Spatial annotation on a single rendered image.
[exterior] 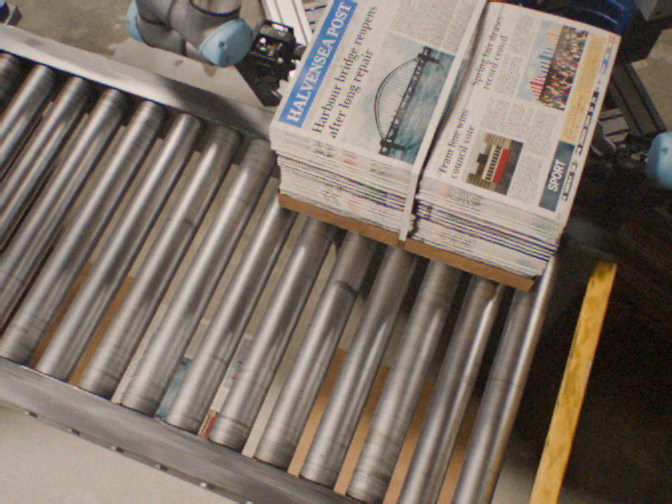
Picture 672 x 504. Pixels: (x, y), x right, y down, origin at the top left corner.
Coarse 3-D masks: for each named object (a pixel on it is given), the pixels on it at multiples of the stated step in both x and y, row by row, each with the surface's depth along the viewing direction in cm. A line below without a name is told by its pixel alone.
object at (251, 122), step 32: (0, 32) 127; (32, 64) 126; (64, 64) 124; (96, 64) 125; (128, 96) 123; (160, 96) 122; (192, 96) 122; (224, 96) 122; (256, 128) 120; (576, 224) 113; (608, 224) 113; (576, 256) 115; (608, 256) 112
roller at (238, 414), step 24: (312, 240) 112; (288, 264) 111; (312, 264) 111; (288, 288) 109; (312, 288) 111; (264, 312) 109; (288, 312) 107; (264, 336) 106; (288, 336) 107; (264, 360) 104; (240, 384) 103; (264, 384) 104; (240, 408) 102; (216, 432) 101; (240, 432) 101
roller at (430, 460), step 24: (480, 288) 109; (504, 288) 111; (480, 312) 107; (456, 336) 107; (480, 336) 106; (456, 360) 105; (480, 360) 106; (456, 384) 103; (432, 408) 103; (456, 408) 102; (432, 432) 101; (456, 432) 101; (432, 456) 99; (408, 480) 99; (432, 480) 98
